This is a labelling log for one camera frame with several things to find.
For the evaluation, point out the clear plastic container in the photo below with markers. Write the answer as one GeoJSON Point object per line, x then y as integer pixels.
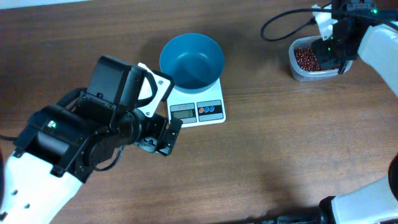
{"type": "Point", "coordinates": [311, 74]}

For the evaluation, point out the red beans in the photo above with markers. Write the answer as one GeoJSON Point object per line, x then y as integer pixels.
{"type": "Point", "coordinates": [306, 60]}

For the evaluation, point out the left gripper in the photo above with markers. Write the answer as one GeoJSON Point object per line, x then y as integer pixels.
{"type": "Point", "coordinates": [166, 154]}

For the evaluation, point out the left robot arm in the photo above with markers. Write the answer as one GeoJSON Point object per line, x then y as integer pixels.
{"type": "Point", "coordinates": [64, 143]}

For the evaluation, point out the teal plastic bowl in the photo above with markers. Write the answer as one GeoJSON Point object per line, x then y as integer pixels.
{"type": "Point", "coordinates": [194, 61]}

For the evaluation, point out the white digital kitchen scale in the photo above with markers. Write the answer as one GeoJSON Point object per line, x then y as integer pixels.
{"type": "Point", "coordinates": [197, 107]}

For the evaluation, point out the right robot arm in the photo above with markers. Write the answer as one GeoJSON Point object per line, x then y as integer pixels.
{"type": "Point", "coordinates": [365, 165]}

